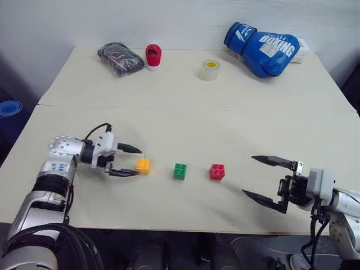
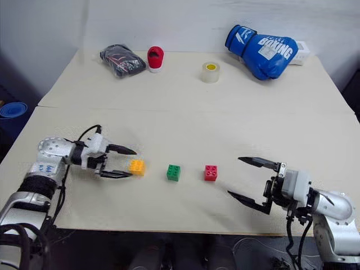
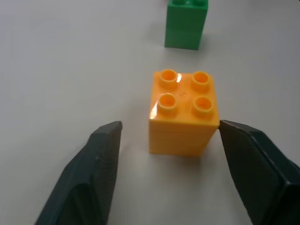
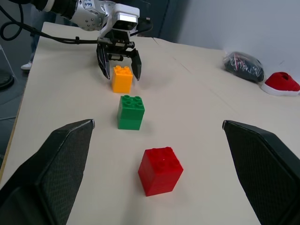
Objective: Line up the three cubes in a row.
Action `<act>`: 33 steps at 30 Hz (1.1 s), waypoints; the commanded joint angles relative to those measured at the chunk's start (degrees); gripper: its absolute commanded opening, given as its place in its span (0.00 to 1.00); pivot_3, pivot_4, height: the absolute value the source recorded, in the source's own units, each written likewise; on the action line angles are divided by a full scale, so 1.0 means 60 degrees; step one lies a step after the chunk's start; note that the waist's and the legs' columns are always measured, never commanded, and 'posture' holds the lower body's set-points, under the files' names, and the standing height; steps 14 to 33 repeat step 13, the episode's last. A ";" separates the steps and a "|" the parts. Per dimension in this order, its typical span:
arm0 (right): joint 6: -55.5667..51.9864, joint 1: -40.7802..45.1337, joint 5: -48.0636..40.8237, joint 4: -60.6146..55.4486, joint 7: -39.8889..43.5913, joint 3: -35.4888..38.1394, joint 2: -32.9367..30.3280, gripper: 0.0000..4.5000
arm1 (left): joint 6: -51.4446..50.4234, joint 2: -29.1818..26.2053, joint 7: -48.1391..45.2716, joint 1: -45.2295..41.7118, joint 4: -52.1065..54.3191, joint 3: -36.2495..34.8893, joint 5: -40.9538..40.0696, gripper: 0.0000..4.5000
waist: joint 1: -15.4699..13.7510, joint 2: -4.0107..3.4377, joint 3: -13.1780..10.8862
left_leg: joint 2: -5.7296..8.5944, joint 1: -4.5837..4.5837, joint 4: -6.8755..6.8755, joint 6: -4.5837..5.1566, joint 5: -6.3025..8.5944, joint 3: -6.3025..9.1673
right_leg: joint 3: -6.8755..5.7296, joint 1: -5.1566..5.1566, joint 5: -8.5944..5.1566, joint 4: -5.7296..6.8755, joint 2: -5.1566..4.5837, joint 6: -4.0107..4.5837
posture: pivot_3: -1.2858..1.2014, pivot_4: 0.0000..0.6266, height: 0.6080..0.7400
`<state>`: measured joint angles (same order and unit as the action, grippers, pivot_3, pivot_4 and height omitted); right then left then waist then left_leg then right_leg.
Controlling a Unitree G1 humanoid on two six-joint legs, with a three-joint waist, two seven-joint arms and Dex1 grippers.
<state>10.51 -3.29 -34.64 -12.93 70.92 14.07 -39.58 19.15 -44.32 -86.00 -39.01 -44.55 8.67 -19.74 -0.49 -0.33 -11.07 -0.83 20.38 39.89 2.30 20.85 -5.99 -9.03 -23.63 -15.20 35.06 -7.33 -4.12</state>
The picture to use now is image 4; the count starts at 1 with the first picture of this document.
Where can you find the dark blue wall panel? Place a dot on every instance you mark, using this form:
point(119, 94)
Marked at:
point(164, 20)

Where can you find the green toy brick cube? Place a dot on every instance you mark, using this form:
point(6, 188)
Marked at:
point(130, 114)

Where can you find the bystander in blue jeans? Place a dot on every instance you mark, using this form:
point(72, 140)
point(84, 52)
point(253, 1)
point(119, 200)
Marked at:
point(35, 47)

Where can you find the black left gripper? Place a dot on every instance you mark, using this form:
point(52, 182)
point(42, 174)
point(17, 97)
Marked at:
point(116, 44)

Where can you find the red slip-on shoe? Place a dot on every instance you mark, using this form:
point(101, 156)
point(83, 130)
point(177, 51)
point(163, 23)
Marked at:
point(282, 83)

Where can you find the red toy brick cube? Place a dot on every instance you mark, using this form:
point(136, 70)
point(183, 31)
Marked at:
point(159, 172)

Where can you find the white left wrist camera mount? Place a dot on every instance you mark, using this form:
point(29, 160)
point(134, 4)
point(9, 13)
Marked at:
point(124, 12)

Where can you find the clear bag with dark contents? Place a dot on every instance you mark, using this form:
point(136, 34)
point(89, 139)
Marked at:
point(245, 66)

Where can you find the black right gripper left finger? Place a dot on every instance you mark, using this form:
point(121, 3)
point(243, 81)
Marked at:
point(44, 178)

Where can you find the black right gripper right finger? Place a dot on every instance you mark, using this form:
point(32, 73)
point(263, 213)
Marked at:
point(267, 173)

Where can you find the orange toy brick cube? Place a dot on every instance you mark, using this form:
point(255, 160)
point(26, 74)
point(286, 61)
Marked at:
point(122, 80)

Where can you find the black round stand base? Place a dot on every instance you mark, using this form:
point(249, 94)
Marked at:
point(5, 80)

